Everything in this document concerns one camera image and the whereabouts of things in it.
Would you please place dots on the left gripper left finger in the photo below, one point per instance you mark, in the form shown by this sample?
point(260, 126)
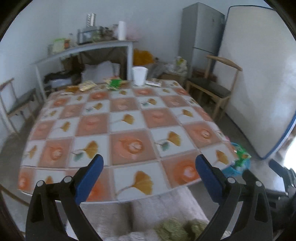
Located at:
point(43, 220)

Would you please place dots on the small gold booklet box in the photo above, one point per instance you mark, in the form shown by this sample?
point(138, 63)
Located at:
point(154, 82)

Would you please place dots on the white mattress blue trim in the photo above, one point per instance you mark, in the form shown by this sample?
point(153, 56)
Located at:
point(262, 104)

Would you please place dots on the white bag under table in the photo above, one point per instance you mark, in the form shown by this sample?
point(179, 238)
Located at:
point(99, 73)

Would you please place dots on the white paper towel roll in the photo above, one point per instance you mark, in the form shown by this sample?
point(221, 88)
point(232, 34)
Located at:
point(121, 30)

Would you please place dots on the grey refrigerator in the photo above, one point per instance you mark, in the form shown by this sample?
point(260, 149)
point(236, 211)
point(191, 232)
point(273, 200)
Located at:
point(201, 33)

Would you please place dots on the grey white side table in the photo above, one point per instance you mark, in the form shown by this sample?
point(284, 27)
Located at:
point(85, 56)

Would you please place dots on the white paper cup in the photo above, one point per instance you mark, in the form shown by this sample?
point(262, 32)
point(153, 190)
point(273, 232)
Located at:
point(139, 74)

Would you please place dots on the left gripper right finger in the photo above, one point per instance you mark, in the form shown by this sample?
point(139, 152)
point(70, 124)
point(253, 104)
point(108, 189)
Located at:
point(254, 221)

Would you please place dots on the steel pot with lid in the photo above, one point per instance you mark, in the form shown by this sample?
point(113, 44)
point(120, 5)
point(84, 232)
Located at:
point(89, 35)

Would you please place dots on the cardboard box on floor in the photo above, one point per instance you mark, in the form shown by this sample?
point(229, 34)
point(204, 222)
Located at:
point(177, 78)

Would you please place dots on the blue trash basket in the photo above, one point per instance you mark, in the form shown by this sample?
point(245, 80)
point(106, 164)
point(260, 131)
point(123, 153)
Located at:
point(230, 171)

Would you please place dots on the yellow plastic bag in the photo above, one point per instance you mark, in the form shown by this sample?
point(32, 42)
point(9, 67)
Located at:
point(142, 57)

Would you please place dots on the yellow snack packet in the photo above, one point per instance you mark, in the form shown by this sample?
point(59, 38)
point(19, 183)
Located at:
point(87, 85)

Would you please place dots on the floral patterned tablecloth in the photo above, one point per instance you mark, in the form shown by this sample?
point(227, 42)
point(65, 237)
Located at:
point(149, 138)

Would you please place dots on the wooden chair dark seat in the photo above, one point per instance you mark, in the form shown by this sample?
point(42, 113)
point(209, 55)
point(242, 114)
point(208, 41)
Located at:
point(212, 89)

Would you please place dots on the green snack bag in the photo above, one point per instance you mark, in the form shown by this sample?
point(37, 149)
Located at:
point(243, 161)

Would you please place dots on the small green packet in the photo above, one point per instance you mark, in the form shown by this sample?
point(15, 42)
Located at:
point(113, 84)

